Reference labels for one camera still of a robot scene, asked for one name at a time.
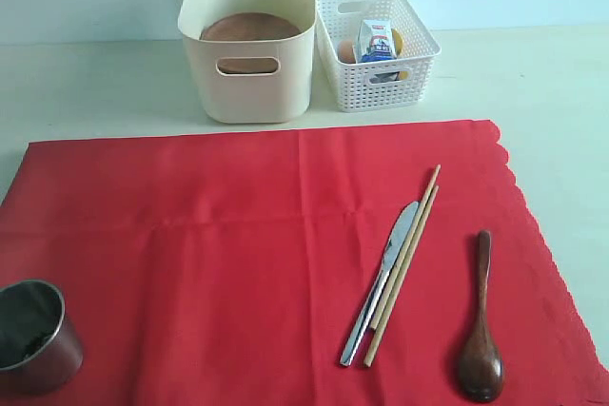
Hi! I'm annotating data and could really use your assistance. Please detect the blue white milk carton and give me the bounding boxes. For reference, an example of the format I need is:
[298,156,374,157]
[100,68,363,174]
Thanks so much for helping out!
[354,19,397,63]

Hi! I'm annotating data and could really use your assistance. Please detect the white perforated plastic basket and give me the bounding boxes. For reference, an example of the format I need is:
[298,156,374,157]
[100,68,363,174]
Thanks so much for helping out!
[316,0,441,112]

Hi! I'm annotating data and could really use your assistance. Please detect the cream plastic bin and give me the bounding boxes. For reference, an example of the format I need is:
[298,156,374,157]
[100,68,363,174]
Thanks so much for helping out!
[178,0,316,124]

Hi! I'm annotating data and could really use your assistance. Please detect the wooden chopstick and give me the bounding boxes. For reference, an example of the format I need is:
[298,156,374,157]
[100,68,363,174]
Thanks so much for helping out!
[370,164,441,330]
[363,184,439,367]

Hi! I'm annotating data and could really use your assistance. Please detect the dark wooden spoon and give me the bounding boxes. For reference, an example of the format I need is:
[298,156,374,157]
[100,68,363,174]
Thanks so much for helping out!
[457,230,505,403]

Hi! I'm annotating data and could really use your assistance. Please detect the brown egg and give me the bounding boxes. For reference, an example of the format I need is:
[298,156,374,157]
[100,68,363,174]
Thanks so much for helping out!
[337,40,357,65]

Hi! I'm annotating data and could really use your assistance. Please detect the brown wooden plate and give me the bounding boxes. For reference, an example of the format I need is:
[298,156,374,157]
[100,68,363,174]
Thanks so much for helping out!
[200,12,301,74]

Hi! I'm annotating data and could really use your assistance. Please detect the stainless steel cup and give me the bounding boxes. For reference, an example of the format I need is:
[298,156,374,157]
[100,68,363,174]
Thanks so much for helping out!
[1,280,84,398]

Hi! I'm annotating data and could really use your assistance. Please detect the yellow lemon with sticker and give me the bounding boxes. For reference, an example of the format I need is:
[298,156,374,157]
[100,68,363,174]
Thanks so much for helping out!
[392,29,410,81]

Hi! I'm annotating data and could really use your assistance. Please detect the silver table knife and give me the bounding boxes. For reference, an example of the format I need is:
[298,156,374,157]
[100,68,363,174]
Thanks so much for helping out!
[340,201,420,367]

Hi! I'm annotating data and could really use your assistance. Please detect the red table cloth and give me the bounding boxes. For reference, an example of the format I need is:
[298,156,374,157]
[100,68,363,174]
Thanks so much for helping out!
[1,121,608,405]

